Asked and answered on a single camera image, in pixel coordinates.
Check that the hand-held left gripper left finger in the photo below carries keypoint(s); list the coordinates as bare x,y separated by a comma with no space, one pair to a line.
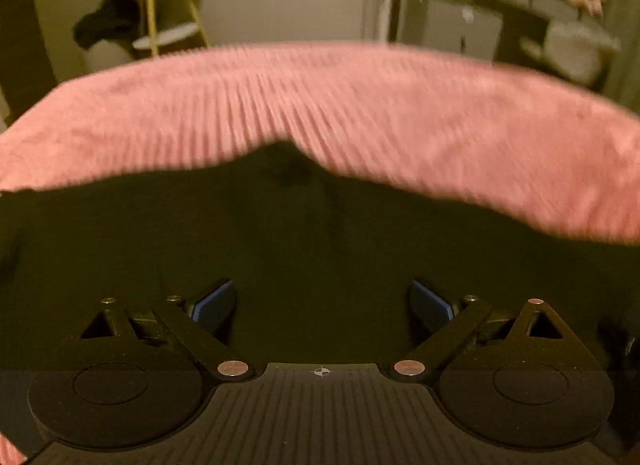
216,303

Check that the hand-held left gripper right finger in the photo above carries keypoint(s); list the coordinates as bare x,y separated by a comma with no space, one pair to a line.
429,303

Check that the black pants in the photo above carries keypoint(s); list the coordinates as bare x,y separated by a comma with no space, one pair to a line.
320,230

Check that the pink ribbed blanket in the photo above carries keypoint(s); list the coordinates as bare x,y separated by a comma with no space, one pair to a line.
380,105

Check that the grey cabinet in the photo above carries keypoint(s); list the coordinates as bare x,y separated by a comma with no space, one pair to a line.
450,30

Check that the white chair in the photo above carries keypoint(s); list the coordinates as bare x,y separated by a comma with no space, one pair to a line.
575,52

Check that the black cloth on side table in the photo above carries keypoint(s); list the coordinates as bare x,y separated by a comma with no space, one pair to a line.
107,17

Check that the gold side table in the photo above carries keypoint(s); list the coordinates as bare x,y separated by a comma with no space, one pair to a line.
170,0

